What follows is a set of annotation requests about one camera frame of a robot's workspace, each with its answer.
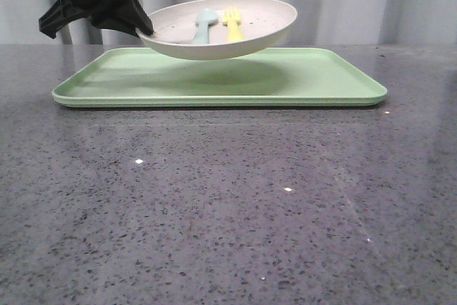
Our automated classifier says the yellow plastic fork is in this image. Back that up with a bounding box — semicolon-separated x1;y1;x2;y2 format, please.
222;6;243;42

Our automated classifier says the light green plastic tray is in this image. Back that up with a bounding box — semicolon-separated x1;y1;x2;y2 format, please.
52;48;387;108

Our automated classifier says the cream round plate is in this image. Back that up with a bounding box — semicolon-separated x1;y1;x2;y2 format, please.
138;0;298;60

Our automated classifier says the light blue plastic spoon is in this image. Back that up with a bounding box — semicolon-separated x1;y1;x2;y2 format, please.
191;8;219;45

